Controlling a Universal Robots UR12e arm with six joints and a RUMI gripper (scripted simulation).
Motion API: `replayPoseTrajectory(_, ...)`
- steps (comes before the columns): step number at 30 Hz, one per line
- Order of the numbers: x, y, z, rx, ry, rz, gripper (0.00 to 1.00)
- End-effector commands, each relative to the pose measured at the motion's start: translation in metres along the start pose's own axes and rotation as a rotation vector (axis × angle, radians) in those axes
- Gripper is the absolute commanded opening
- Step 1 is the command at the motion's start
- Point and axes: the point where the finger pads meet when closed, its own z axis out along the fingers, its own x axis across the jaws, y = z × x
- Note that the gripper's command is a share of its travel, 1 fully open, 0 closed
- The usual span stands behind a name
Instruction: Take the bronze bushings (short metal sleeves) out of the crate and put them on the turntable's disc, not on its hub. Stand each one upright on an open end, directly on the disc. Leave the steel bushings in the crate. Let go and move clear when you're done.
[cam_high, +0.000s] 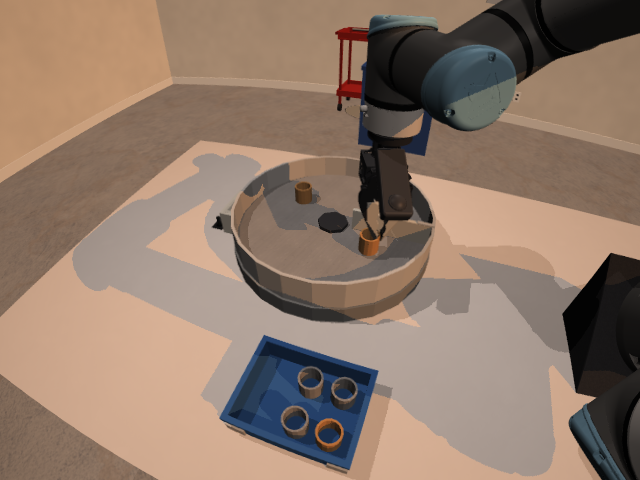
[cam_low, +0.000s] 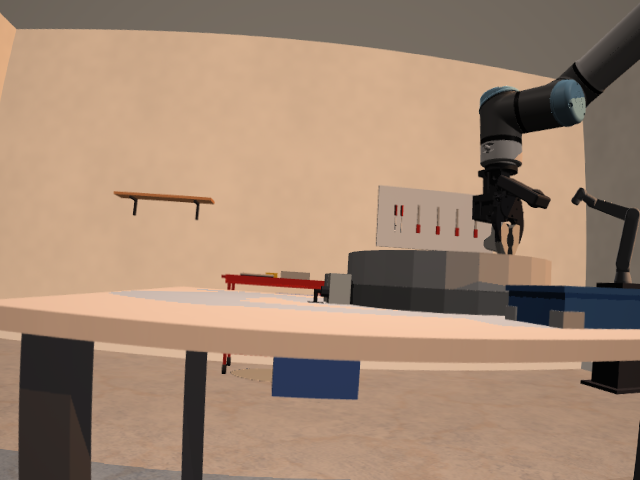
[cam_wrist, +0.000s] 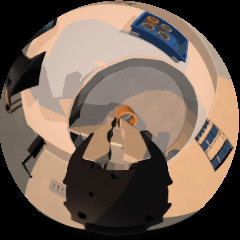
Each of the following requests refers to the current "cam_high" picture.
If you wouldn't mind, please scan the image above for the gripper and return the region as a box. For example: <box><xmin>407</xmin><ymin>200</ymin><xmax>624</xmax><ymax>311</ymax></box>
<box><xmin>358</xmin><ymin>131</ymin><xmax>413</xmax><ymax>241</ymax></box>

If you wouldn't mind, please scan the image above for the blue open crate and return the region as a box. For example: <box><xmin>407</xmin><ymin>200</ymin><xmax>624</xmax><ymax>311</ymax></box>
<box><xmin>219</xmin><ymin>335</ymin><xmax>378</xmax><ymax>474</ymax></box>

